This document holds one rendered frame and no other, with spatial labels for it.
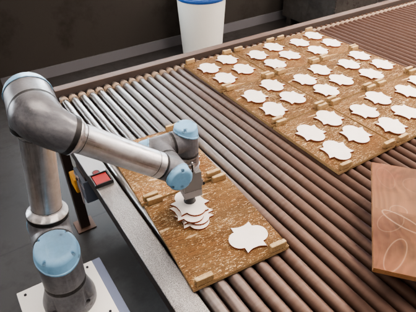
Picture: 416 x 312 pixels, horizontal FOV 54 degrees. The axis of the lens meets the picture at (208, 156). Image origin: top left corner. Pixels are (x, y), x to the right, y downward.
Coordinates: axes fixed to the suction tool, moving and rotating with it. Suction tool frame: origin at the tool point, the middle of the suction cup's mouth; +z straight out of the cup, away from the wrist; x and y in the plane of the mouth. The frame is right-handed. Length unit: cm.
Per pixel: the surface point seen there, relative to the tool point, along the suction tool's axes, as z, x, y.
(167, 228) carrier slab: 4.4, 10.5, -5.3
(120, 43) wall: 79, -53, 363
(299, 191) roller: 6.6, -42.6, -6.3
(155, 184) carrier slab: 4.4, 7.3, 18.6
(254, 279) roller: 6.2, -7.3, -34.9
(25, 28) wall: 42, 43, 347
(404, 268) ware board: -6, -42, -56
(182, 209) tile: 1.1, 3.5, -2.3
